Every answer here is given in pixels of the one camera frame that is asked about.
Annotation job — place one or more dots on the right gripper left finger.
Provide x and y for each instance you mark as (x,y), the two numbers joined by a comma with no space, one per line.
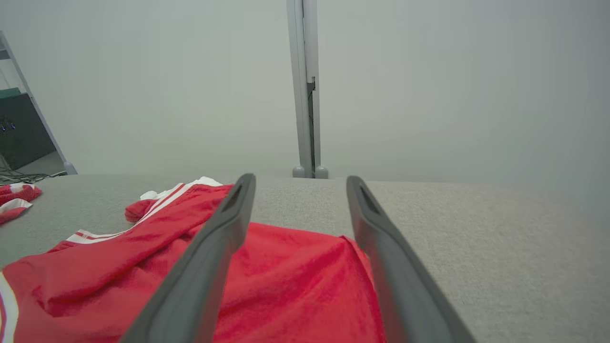
(200,276)

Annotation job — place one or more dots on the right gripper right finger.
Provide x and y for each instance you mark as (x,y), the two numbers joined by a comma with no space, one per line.
(405,286)

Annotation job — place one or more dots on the red white basketball jersey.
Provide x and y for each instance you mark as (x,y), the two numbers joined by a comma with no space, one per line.
(286,276)

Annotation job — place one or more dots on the red white basketball shorts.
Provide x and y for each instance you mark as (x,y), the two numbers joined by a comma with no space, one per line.
(19,193)

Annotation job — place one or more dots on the black equipment box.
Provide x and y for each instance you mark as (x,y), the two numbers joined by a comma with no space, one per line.
(21,133)

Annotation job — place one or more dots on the slanted grey frame post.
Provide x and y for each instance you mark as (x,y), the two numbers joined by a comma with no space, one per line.
(70,168)

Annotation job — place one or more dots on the grey partition post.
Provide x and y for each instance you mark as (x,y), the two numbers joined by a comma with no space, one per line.
(299,95)

